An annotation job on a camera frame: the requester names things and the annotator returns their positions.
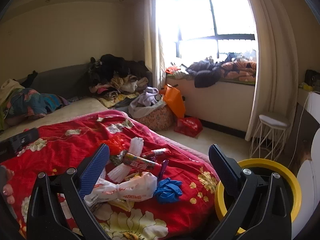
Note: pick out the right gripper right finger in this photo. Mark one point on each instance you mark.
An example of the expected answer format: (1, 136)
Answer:
(261, 208)

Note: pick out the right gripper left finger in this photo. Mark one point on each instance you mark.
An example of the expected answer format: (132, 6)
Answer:
(45, 218)

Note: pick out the blue rubber glove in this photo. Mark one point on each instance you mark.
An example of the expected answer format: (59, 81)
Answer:
(168, 191)

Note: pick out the white foam net sleeve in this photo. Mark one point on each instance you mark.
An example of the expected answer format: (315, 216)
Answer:
(118, 174)

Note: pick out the white printed plastic bag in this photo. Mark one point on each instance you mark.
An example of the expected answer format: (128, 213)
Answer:
(137, 189)

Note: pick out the red plastic bag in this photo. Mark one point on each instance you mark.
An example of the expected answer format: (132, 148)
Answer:
(115, 144)

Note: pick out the red cylindrical snack can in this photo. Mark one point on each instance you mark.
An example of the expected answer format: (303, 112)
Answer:
(141, 164)

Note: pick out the yellow rimmed trash bin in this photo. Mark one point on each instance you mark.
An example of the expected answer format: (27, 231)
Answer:
(262, 166)

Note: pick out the left hand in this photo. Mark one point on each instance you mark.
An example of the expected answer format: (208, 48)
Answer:
(7, 189)

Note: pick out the blue floral bedding bundle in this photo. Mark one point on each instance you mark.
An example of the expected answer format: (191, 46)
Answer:
(19, 103)

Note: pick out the red floral blanket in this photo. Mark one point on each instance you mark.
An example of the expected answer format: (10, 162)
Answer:
(66, 144)

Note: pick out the red bag on floor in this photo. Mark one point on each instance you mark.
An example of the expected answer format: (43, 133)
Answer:
(189, 126)

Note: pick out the beige bed mattress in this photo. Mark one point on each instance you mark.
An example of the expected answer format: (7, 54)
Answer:
(79, 108)

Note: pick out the purple snack wrapper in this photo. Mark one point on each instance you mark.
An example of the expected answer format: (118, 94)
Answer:
(162, 170)

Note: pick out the red white candy wrapper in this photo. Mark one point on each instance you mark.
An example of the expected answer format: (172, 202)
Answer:
(155, 153)

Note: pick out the grey headboard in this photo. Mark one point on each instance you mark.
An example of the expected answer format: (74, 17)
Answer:
(67, 82)

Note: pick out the green patterned snack wrapper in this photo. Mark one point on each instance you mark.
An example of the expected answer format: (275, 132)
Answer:
(116, 160)

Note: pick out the right cream curtain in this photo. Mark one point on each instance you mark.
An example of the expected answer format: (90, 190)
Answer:
(276, 86)

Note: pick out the floral laundry basket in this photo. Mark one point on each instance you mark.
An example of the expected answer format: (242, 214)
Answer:
(158, 120)

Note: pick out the white desk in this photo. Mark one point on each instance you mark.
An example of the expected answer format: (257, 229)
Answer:
(311, 102)

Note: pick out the orange paper bag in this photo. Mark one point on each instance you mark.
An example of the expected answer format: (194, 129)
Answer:
(173, 98)

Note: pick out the orange patterned quilt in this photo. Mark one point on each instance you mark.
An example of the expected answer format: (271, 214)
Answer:
(239, 70)

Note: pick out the dark blue jacket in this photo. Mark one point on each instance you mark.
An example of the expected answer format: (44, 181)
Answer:
(205, 73)

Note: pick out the pile of clothes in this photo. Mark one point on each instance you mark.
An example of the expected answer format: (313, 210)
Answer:
(124, 85)

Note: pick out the left sheer curtain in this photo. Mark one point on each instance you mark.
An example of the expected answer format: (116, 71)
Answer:
(153, 51)

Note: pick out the white wire stool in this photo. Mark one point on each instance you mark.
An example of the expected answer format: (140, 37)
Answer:
(269, 136)

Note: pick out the window frame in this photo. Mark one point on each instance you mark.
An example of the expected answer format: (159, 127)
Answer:
(214, 28)

